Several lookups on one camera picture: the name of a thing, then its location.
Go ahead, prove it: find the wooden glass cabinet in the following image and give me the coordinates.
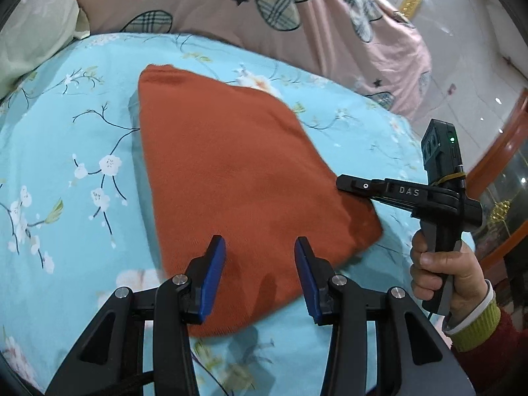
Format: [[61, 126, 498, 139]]
[[466, 91, 528, 289]]

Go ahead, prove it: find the person's right hand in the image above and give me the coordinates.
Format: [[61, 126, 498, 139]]
[[410, 231, 489, 319]]

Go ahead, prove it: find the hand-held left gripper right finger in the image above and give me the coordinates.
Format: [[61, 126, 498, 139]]
[[294, 236, 475, 396]]

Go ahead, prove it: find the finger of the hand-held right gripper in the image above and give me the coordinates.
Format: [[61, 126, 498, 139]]
[[336, 174, 388, 199]]

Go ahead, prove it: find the orange knit t-shirt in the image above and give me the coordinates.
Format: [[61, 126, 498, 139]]
[[137, 64, 384, 339]]

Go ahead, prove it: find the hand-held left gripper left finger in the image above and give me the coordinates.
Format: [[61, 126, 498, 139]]
[[45, 235, 227, 396]]

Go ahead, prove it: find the blue floral bedsheet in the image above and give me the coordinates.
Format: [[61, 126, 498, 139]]
[[0, 33, 475, 396]]

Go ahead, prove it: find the pink quilt with plaid hearts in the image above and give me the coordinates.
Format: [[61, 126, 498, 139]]
[[68, 0, 432, 122]]

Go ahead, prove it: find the black cable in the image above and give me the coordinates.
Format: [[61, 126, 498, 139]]
[[119, 369, 157, 396]]

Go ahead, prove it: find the cream pillow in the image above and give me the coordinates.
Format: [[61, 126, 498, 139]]
[[0, 0, 89, 100]]

